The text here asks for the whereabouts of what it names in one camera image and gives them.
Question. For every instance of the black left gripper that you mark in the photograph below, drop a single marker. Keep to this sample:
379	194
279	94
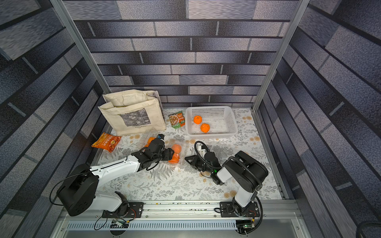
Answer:
169	154

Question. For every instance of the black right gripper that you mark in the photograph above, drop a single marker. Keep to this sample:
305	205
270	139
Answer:
198	160

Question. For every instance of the orange fruit one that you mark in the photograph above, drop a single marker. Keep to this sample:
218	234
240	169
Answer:
176	148

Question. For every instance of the orange fruit two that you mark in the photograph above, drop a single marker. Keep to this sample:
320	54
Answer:
175	159

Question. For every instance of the clear clamshell container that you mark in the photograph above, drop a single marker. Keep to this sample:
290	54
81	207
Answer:
147	137
185	147

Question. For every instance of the orange fruit five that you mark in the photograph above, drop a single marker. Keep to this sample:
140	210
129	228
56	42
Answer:
149	141

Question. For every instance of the orange fruit four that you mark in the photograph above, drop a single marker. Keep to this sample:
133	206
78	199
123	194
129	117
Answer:
205	128

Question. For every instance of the orange fruit three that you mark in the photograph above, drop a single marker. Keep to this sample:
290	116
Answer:
197	120

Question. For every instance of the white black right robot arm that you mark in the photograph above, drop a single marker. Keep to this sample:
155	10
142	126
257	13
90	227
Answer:
244	169

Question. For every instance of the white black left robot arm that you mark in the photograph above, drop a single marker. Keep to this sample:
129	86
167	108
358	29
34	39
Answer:
81	191

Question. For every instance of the floral patterned table cloth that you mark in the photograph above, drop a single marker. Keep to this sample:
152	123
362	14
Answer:
180	181

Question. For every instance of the green red snack packet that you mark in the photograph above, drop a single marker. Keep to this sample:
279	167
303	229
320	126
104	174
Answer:
177	120

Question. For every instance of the white plastic perforated basket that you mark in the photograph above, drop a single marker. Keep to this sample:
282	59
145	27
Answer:
220	118

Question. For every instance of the cream Monet canvas tote bag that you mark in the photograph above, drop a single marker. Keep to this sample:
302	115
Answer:
133	111

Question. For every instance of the orange red snack bag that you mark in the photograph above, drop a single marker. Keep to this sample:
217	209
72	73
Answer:
107	142

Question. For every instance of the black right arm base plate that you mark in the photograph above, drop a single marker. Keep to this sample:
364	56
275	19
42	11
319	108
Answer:
233	209

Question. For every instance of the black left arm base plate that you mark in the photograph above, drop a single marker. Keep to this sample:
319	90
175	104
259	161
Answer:
125	211

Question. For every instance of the aluminium front rail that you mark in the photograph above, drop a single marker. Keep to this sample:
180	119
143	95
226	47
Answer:
204	210

